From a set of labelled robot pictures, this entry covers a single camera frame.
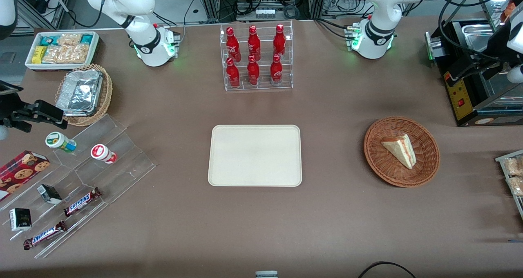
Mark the red cola bottle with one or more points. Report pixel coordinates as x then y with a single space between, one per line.
233 74
232 45
253 71
279 41
253 43
276 70

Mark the snickers bar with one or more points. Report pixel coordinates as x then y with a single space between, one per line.
81 202
45 235

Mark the green lid yogurt cup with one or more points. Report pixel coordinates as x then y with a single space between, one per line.
59 141

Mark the red cookie box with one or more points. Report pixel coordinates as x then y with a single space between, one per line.
22 172

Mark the yellow snack pack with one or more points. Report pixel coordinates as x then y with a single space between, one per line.
39 54

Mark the clear cracker bag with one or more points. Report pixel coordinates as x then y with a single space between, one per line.
69 39
67 54

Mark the black food warmer cabinet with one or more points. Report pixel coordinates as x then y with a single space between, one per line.
470 102

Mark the small black box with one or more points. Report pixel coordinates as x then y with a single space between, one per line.
49 193
20 219

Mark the white snack bin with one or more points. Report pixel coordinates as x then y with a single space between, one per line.
29 63

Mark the aluminium foil container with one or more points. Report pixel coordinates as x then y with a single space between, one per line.
79 92

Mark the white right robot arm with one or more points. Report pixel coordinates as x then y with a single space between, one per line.
143 0

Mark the cream plastic tray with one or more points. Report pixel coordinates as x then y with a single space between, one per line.
253 155

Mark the clear acrylic stepped display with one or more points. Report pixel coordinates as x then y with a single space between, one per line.
122 159

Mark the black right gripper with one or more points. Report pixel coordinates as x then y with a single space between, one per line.
9 110

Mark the small grey device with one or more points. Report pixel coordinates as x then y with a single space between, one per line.
266 274

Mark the clear acrylic bottle rack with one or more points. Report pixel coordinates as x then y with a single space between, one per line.
286 53

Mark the white power strip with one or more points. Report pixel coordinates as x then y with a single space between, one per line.
264 12

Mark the grey snack tray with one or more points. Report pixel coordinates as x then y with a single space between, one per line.
519 206

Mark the clear snack bag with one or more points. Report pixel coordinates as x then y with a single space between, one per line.
517 185
514 166

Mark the triangular sandwich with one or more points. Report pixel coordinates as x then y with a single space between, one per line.
402 149

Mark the red lid yogurt cup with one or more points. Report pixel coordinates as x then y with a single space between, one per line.
102 153

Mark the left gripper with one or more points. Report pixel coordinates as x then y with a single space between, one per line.
495 43

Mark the teal snack pack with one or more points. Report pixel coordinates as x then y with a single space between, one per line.
87 39
49 40

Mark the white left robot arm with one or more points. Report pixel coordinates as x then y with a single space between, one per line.
378 28

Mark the light wicker basket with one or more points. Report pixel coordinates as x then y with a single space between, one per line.
105 94

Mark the brown round wicker basket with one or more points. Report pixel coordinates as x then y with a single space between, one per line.
380 163

